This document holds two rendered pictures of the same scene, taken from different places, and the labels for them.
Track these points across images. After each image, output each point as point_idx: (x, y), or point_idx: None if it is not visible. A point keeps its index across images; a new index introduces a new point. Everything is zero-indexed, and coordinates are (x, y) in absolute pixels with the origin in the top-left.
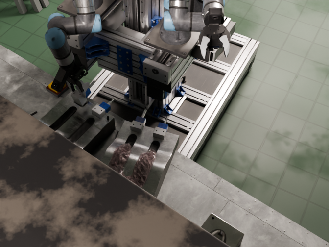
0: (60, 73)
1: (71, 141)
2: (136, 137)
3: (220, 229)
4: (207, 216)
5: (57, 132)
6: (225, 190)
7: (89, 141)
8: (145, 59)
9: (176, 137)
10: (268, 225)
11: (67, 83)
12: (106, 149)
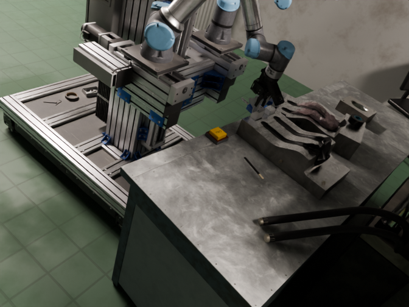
0: (276, 87)
1: None
2: (284, 108)
3: (349, 100)
4: (332, 108)
5: (288, 138)
6: (313, 96)
7: (296, 125)
8: (233, 63)
9: None
10: (332, 92)
11: (259, 103)
12: (305, 118)
